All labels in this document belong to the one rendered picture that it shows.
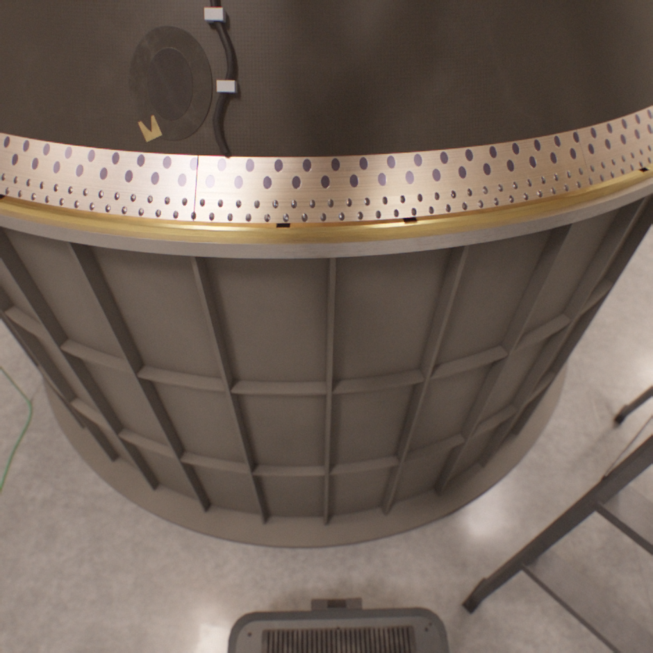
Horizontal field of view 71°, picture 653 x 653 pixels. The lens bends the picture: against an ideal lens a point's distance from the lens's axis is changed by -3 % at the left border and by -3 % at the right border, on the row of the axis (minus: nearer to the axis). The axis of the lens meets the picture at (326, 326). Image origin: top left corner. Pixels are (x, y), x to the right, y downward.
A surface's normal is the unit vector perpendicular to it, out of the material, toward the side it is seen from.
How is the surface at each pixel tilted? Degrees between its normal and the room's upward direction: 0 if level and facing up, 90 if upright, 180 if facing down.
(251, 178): 43
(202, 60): 62
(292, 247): 90
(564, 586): 0
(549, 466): 0
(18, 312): 0
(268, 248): 90
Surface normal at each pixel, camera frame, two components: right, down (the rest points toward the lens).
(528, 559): -0.69, 0.33
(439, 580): 0.01, -0.65
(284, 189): 0.03, 0.04
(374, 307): 0.14, 0.75
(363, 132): 0.11, 0.36
